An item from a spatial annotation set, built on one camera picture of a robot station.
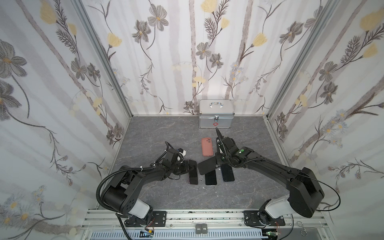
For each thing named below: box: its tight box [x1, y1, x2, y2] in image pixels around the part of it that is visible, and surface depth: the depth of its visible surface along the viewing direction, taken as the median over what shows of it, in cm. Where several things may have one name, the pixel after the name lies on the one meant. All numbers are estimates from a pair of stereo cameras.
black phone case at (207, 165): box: [197, 156, 219, 175], surface depth 90 cm
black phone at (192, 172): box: [188, 159, 198, 185], surface depth 90 cm
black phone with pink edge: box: [205, 169, 217, 185], surface depth 90 cm
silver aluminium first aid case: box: [199, 99, 235, 129], surface depth 108 cm
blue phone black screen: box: [221, 163, 235, 182], surface depth 90 cm
